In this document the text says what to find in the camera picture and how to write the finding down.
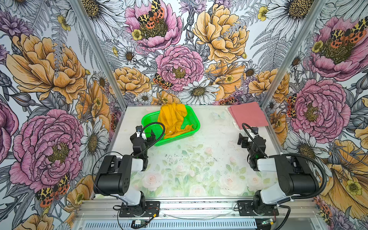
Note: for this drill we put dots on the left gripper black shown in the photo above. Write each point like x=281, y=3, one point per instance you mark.
x=141, y=136

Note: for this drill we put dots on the left aluminium corner post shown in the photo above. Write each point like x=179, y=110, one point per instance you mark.
x=88, y=29

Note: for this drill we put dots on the aluminium front rail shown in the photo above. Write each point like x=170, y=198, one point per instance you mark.
x=199, y=214

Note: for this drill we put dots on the right aluminium corner post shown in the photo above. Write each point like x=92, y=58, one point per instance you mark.
x=310, y=20

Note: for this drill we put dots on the yellow t shirt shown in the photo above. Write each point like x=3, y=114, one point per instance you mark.
x=172, y=117

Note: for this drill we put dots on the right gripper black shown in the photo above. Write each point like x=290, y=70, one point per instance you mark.
x=247, y=143

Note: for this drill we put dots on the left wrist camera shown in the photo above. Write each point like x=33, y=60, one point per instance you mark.
x=139, y=131

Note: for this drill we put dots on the folded pink t shirt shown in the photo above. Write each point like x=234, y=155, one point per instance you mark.
x=249, y=113

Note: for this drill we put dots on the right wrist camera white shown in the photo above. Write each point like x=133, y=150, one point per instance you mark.
x=254, y=130

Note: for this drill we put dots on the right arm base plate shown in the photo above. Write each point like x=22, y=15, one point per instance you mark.
x=248, y=208

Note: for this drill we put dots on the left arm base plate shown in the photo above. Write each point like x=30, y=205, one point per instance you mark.
x=145, y=209

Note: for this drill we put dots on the green plastic basket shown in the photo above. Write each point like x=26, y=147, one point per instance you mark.
x=191, y=120

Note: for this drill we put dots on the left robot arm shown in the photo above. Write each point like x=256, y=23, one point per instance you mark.
x=114, y=174

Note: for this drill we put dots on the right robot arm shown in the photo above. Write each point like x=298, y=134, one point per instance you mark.
x=295, y=179

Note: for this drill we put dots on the aluminium corner post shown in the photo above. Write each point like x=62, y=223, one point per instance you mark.
x=310, y=20
x=88, y=29

